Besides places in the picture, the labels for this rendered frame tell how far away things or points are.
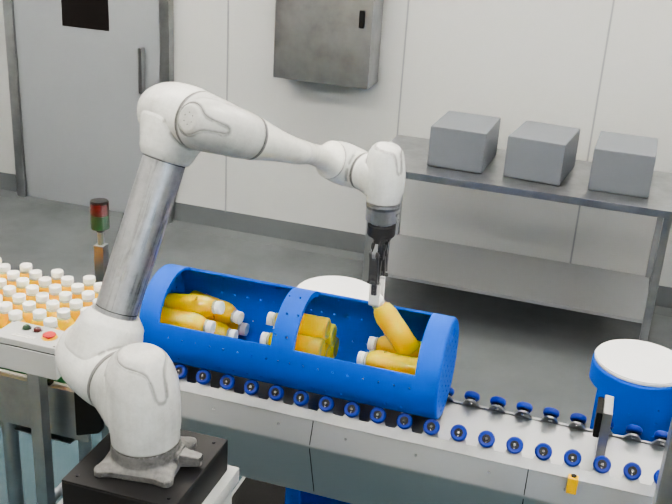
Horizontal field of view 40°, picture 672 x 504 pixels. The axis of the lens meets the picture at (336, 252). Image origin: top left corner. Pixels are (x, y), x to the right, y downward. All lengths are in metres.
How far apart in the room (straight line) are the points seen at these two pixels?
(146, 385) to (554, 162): 3.26
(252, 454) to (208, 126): 1.16
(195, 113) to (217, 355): 0.89
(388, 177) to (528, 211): 3.47
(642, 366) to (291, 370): 1.04
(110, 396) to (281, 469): 0.88
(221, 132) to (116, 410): 0.63
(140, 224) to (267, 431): 0.83
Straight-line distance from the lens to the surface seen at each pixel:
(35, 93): 6.86
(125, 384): 2.03
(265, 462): 2.82
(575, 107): 5.61
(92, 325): 2.18
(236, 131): 2.01
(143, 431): 2.07
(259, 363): 2.60
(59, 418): 2.92
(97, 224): 3.26
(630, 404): 2.86
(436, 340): 2.48
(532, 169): 4.94
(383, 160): 2.37
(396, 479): 2.67
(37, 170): 7.02
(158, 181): 2.14
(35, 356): 2.70
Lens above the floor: 2.34
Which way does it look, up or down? 22 degrees down
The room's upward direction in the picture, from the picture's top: 4 degrees clockwise
